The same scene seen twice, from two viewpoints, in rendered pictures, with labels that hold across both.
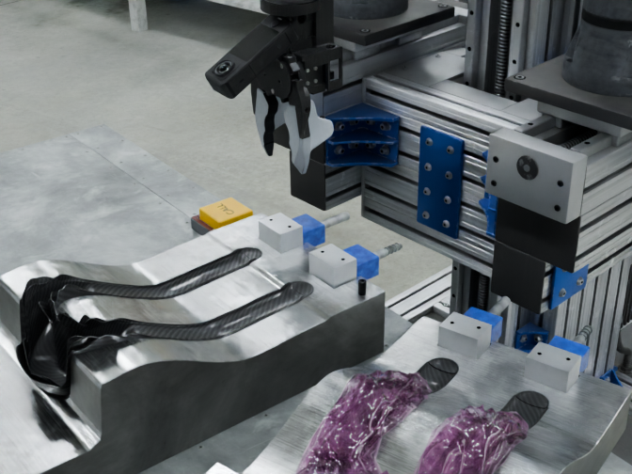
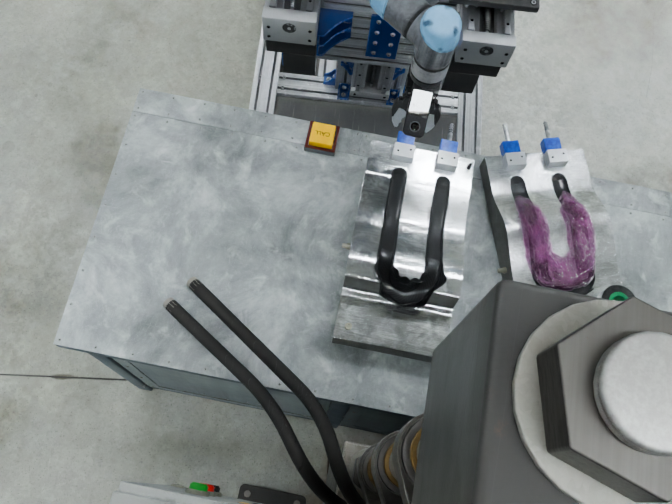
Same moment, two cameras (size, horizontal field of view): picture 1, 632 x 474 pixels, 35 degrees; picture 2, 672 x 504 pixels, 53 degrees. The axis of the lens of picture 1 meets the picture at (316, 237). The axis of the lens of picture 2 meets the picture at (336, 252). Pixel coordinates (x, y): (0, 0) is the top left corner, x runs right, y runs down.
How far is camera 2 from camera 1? 133 cm
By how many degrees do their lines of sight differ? 49
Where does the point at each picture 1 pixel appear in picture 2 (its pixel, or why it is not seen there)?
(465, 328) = (518, 160)
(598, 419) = (584, 173)
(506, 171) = (471, 53)
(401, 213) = (351, 52)
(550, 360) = (559, 158)
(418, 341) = (497, 173)
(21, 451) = (431, 334)
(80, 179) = (197, 148)
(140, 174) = (224, 123)
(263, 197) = not seen: outside the picture
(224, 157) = not seen: outside the picture
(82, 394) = (438, 300)
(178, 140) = not seen: outside the picture
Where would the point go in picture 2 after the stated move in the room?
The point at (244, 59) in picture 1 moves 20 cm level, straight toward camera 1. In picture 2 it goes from (423, 117) to (497, 179)
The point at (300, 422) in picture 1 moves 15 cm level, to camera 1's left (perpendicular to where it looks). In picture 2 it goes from (515, 253) to (471, 293)
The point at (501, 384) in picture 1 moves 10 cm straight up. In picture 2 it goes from (543, 176) to (557, 158)
